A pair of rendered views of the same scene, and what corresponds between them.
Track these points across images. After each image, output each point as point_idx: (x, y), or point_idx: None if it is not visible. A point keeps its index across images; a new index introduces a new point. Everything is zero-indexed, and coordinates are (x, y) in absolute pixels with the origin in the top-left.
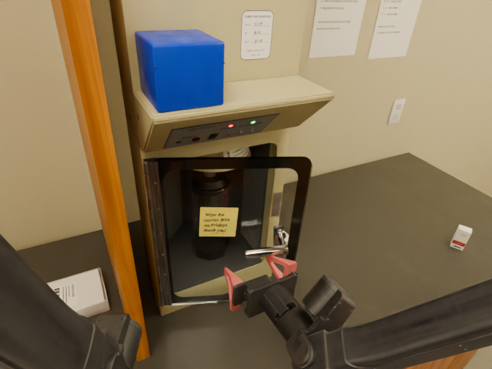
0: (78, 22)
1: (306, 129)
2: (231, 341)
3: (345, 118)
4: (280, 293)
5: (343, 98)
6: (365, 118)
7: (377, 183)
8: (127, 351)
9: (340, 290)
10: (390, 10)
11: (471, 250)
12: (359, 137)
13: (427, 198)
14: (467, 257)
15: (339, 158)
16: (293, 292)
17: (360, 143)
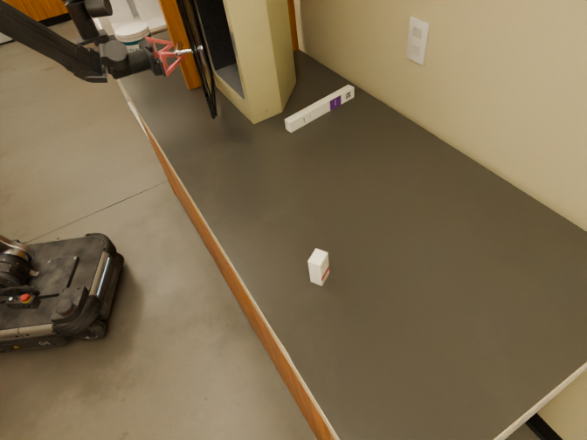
0: None
1: (455, 62)
2: (195, 114)
3: (523, 85)
4: (136, 51)
5: (522, 38)
6: (571, 114)
7: (467, 210)
8: (90, 3)
9: (106, 45)
10: None
11: (314, 293)
12: (550, 145)
13: (449, 273)
14: (297, 283)
15: (506, 155)
16: (153, 69)
17: (553, 160)
